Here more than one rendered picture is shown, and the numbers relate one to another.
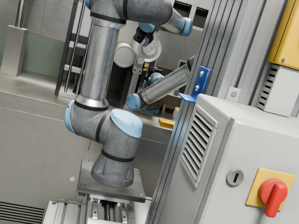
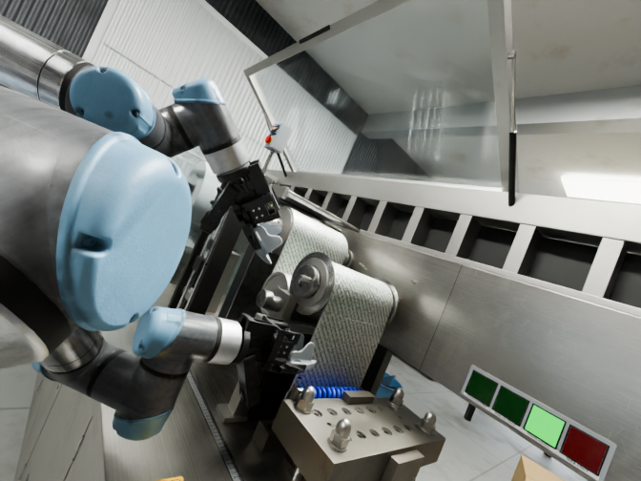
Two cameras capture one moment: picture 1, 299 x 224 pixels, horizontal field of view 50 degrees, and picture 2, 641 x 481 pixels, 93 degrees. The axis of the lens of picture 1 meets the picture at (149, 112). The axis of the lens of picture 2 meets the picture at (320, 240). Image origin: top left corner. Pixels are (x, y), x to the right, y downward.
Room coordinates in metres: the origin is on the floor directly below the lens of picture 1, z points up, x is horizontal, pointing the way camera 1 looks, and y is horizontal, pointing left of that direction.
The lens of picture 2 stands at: (1.46, -0.50, 1.33)
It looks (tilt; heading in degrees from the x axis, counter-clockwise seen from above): 2 degrees up; 61
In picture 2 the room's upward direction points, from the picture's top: 23 degrees clockwise
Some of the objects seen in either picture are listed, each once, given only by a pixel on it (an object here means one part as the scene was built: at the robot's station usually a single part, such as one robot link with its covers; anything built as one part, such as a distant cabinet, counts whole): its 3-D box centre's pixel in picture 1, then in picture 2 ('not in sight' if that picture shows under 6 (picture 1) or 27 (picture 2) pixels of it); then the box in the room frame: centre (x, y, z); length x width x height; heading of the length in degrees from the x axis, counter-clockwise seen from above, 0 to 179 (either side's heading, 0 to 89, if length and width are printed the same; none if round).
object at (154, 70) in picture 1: (155, 76); (261, 343); (1.72, 0.02, 1.12); 0.12 x 0.08 x 0.09; 10
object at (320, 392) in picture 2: not in sight; (331, 394); (1.95, 0.04, 1.03); 0.21 x 0.04 x 0.03; 10
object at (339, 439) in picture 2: (176, 91); (341, 431); (1.86, -0.12, 1.05); 0.04 x 0.04 x 0.04
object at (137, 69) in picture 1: (134, 82); (256, 352); (1.77, 0.13, 1.05); 0.06 x 0.05 x 0.31; 10
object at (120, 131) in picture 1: (121, 132); not in sight; (1.04, 0.07, 0.98); 0.13 x 0.12 x 0.14; 75
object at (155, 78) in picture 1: (158, 82); (177, 336); (1.56, 0.00, 1.11); 0.11 x 0.08 x 0.09; 10
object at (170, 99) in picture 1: (162, 92); (367, 433); (2.01, -0.05, 1.00); 0.40 x 0.16 x 0.06; 10
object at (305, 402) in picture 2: not in sight; (306, 397); (1.83, -0.03, 1.05); 0.04 x 0.04 x 0.04
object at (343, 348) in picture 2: (149, 71); (341, 356); (1.95, 0.06, 1.11); 0.23 x 0.01 x 0.18; 10
